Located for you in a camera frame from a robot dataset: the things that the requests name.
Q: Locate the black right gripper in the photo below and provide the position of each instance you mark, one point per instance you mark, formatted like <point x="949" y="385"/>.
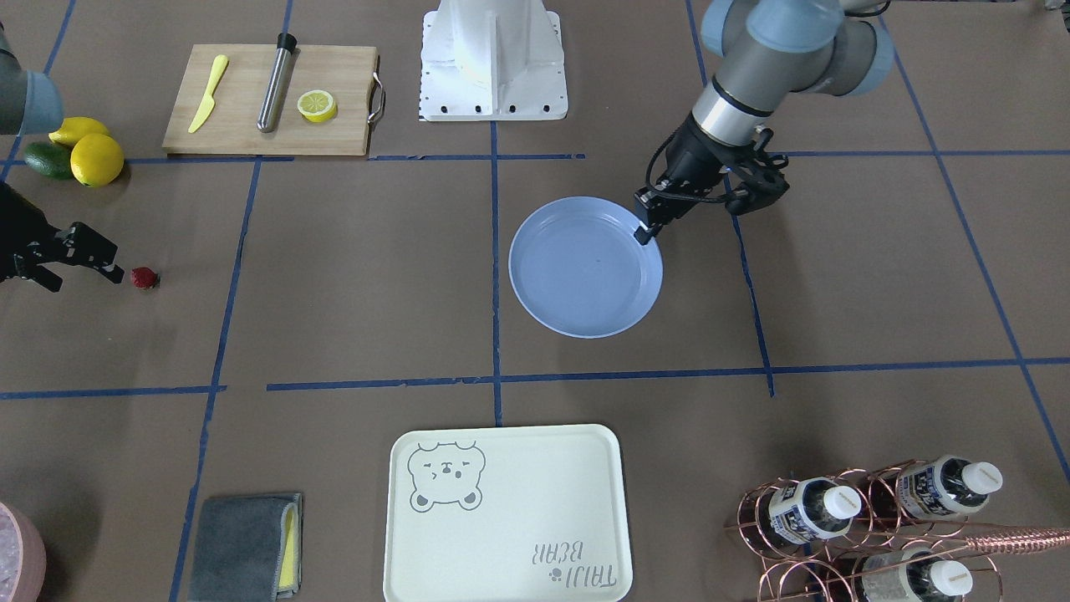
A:
<point x="18" y="230"/>

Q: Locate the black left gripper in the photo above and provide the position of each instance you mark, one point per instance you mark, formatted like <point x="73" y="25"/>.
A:
<point x="692" y="156"/>

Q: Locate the blue plate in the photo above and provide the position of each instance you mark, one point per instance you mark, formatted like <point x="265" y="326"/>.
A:
<point x="577" y="267"/>

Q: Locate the red strawberry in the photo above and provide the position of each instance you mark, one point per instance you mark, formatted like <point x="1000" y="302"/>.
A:
<point x="144" y="278"/>

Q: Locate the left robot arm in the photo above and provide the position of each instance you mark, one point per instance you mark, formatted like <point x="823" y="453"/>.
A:
<point x="768" y="50"/>

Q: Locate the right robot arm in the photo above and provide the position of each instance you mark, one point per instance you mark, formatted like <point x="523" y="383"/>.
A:
<point x="31" y="104"/>

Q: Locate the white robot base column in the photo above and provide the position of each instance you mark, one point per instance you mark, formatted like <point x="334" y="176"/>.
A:
<point x="492" y="61"/>

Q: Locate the green lime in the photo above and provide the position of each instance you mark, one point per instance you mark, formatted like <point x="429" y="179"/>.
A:
<point x="49" y="159"/>

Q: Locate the yellow lemon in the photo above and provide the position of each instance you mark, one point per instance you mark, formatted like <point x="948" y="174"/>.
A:
<point x="96" y="160"/>
<point x="74" y="129"/>

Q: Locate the yellow plastic knife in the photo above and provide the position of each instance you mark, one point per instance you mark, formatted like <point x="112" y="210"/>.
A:
<point x="208" y="102"/>

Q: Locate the pink bowl with ice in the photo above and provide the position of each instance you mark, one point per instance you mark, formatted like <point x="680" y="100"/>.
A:
<point x="23" y="556"/>

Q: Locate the lemon half slice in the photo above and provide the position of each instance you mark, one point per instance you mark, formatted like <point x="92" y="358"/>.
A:
<point x="317" y="106"/>

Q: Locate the cream bear tray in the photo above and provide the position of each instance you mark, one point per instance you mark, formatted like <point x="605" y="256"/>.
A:
<point x="528" y="513"/>

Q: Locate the dark drink bottle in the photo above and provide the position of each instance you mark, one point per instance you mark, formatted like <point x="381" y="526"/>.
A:
<point x="815" y="509"/>
<point x="951" y="487"/>
<point x="913" y="574"/>

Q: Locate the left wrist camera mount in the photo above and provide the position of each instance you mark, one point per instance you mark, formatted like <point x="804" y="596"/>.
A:
<point x="760" y="175"/>

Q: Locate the copper wire bottle rack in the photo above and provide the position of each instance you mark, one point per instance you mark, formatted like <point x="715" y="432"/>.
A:
<point x="831" y="569"/>

